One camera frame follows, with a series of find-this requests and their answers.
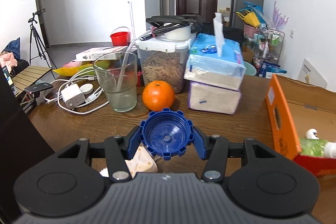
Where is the white charger with cable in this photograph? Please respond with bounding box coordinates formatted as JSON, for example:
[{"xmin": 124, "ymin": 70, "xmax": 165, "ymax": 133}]
[{"xmin": 42, "ymin": 67, "xmax": 109, "ymax": 115}]

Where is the beige power adapter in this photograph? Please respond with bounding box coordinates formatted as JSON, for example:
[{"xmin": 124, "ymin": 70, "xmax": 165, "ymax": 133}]
[{"xmin": 125, "ymin": 145, "xmax": 158, "ymax": 178}]

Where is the white spray bottle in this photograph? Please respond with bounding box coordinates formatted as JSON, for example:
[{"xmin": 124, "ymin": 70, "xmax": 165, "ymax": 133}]
[{"xmin": 305, "ymin": 128, "xmax": 319, "ymax": 140}]

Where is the purple tissue pack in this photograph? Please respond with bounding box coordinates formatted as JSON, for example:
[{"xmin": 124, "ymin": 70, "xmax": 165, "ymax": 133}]
[{"xmin": 188, "ymin": 82, "xmax": 241, "ymax": 115}]

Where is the black monitor panel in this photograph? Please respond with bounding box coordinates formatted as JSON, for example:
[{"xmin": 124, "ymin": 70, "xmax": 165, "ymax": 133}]
[{"xmin": 0, "ymin": 73, "xmax": 54, "ymax": 223}]

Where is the yellow watering can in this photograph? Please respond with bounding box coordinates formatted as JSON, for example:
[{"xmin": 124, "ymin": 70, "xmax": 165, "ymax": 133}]
[{"xmin": 236, "ymin": 11, "xmax": 260, "ymax": 28}]

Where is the orange fruit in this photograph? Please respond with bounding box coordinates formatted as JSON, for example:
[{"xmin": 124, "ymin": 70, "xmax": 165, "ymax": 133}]
[{"xmin": 142, "ymin": 81, "xmax": 175, "ymax": 111}]

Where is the red cardboard produce box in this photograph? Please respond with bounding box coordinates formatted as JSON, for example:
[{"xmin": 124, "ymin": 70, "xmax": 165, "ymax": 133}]
[{"xmin": 265, "ymin": 75, "xmax": 335, "ymax": 177}]

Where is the camera tripod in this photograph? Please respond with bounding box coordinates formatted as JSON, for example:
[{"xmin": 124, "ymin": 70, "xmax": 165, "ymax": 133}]
[{"xmin": 28, "ymin": 9, "xmax": 57, "ymax": 69}]

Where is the wire storage rack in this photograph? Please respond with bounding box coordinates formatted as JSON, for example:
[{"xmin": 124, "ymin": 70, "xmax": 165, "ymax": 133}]
[{"xmin": 253, "ymin": 28, "xmax": 285, "ymax": 78}]

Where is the green spray bottle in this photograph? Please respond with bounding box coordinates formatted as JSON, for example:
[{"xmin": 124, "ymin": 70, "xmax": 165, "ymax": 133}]
[{"xmin": 300, "ymin": 138, "xmax": 336, "ymax": 159}]

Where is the clear drinking glass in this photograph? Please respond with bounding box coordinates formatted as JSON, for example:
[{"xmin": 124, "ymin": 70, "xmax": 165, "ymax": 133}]
[{"xmin": 93, "ymin": 51, "xmax": 138, "ymax": 113}]

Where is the blue plastic lid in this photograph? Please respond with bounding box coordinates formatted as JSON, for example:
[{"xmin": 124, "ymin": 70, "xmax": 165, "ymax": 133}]
[{"xmin": 140, "ymin": 108, "xmax": 194, "ymax": 161}]

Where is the blue tissue pack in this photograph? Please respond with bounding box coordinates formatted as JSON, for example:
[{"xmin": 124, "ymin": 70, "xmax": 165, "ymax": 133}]
[{"xmin": 184, "ymin": 12, "xmax": 246, "ymax": 91}]

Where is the black folding chair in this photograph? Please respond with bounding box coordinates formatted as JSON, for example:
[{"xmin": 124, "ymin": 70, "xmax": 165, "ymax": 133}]
[{"xmin": 201, "ymin": 23, "xmax": 245, "ymax": 46}]

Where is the clear food container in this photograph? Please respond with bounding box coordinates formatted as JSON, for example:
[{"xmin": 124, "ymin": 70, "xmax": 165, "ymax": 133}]
[{"xmin": 135, "ymin": 34, "xmax": 196, "ymax": 93}]

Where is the red bucket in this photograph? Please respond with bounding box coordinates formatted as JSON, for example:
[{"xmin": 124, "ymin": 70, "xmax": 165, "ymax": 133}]
[{"xmin": 110, "ymin": 26, "xmax": 131, "ymax": 47}]

